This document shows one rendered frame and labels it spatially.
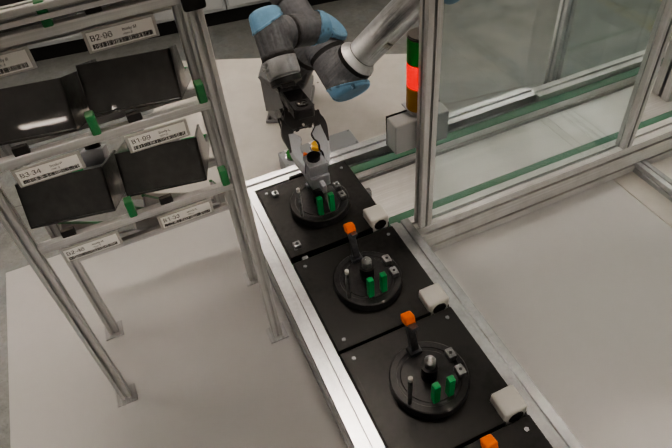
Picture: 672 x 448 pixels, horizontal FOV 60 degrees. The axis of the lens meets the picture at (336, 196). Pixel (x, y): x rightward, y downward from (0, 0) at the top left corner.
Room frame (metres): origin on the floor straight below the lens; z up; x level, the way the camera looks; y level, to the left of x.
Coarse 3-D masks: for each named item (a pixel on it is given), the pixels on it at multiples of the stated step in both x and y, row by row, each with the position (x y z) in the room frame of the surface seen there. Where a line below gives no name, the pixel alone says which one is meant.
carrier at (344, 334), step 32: (320, 256) 0.83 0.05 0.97; (384, 256) 0.78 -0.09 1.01; (320, 288) 0.74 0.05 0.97; (352, 288) 0.72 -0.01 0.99; (384, 288) 0.70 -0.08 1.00; (416, 288) 0.72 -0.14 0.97; (320, 320) 0.68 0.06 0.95; (352, 320) 0.66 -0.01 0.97; (384, 320) 0.65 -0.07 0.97; (416, 320) 0.65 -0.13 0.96
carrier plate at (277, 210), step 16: (304, 176) 1.10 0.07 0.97; (336, 176) 1.08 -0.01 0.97; (352, 176) 1.08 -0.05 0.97; (288, 192) 1.04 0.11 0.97; (352, 192) 1.02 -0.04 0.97; (272, 208) 0.99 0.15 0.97; (288, 208) 0.99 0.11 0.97; (352, 208) 0.97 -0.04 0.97; (272, 224) 0.95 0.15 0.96; (288, 224) 0.94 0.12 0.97; (336, 224) 0.92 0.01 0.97; (368, 224) 0.91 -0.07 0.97; (288, 240) 0.89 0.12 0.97; (304, 240) 0.88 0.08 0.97; (320, 240) 0.88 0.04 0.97; (336, 240) 0.87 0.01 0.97; (288, 256) 0.85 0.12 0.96
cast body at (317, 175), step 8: (312, 152) 1.00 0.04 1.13; (320, 152) 1.01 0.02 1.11; (304, 160) 0.98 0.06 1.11; (312, 160) 0.97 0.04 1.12; (320, 160) 0.98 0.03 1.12; (312, 168) 0.96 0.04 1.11; (320, 168) 0.96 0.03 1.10; (312, 176) 0.96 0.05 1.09; (320, 176) 0.96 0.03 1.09; (328, 176) 0.96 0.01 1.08; (312, 184) 0.95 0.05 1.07; (320, 184) 0.95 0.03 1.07; (328, 184) 0.96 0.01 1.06
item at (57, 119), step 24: (72, 72) 0.78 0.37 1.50; (0, 96) 0.69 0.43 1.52; (24, 96) 0.70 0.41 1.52; (48, 96) 0.70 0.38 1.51; (72, 96) 0.72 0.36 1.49; (0, 120) 0.68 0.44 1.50; (24, 120) 0.68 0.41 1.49; (48, 120) 0.68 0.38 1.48; (72, 120) 0.69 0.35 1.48; (0, 144) 0.66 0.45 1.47
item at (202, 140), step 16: (160, 144) 0.75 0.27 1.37; (176, 144) 0.75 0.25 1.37; (192, 144) 0.76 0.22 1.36; (208, 144) 0.95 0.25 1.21; (128, 160) 0.74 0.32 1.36; (144, 160) 0.74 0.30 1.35; (160, 160) 0.74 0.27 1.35; (176, 160) 0.74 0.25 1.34; (192, 160) 0.74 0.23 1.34; (208, 160) 0.85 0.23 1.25; (128, 176) 0.72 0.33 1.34; (144, 176) 0.73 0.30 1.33; (160, 176) 0.73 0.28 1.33; (176, 176) 0.73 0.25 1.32; (192, 176) 0.73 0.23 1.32; (128, 192) 0.71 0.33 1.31; (144, 192) 0.71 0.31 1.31
